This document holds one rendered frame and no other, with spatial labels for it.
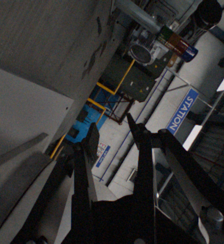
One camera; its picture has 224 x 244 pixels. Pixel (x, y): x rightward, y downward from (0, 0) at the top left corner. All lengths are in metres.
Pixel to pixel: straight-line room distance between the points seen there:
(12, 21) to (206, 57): 7.73
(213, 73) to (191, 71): 1.20
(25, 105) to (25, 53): 0.15
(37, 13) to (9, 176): 0.28
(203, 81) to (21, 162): 7.42
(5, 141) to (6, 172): 0.04
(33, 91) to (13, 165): 0.11
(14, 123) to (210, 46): 8.06
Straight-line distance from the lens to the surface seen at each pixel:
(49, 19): 0.34
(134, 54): 0.92
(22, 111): 0.20
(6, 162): 0.22
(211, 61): 7.93
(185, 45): 0.66
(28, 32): 0.30
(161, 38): 0.64
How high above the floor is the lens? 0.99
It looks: 7 degrees up
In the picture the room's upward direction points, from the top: 121 degrees clockwise
